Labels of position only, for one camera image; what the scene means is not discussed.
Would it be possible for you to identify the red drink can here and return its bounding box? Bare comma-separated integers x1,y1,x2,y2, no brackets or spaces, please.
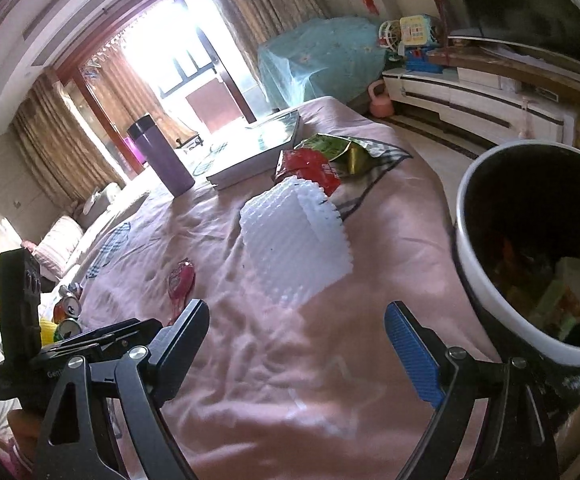
51,294,82,323

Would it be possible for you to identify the grey cushion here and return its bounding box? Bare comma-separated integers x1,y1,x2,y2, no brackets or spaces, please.
82,182,121,226

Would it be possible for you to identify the purple thermos bottle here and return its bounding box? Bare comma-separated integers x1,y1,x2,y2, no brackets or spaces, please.
126,114,197,197

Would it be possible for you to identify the green gold snack packet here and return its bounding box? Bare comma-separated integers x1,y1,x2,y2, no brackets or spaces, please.
294,133,380,177

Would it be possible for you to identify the pink kettlebell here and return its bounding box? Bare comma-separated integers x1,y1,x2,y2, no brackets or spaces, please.
368,82,396,119

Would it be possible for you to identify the red snack packet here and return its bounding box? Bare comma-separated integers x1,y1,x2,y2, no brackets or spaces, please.
271,148,345,197

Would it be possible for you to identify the light sofa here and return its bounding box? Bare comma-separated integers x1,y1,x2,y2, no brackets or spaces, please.
20,182,136,286

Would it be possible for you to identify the colourful plastic toy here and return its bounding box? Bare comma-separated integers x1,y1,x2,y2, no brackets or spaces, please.
378,13,445,74

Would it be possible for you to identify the yellow foam net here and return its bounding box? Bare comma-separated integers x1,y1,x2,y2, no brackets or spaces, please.
39,321,61,347

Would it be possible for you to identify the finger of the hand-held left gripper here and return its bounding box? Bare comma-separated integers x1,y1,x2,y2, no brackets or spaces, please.
29,337,121,367
77,317,160,350

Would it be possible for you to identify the teal cloth cover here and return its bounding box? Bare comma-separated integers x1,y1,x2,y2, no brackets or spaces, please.
256,16,390,111

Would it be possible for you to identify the magenta box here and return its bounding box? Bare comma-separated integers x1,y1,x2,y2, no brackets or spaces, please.
125,136,147,167

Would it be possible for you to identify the brown patterned curtain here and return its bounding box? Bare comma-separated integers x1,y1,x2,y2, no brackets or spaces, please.
87,47,158,161
197,0,332,58
9,74,128,213

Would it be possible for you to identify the pink striped pillow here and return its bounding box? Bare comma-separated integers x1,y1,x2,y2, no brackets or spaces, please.
34,215,85,267

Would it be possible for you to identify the white bin with black bag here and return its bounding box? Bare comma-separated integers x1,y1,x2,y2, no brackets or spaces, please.
452,141,580,461

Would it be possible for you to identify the white television cabinet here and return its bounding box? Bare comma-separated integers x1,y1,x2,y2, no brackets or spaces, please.
381,35,580,163

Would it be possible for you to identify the small black stand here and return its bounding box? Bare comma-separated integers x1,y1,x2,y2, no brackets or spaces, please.
174,132,205,150

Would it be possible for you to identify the white foam sheet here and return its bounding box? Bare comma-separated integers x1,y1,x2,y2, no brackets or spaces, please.
239,178,353,307

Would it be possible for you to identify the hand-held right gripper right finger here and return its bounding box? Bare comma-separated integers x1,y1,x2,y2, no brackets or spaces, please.
384,301,558,480

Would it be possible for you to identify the pink snack packet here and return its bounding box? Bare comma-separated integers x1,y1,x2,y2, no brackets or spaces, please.
166,258,196,326

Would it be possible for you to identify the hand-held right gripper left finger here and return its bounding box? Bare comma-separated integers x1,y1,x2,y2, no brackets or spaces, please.
35,299,211,480

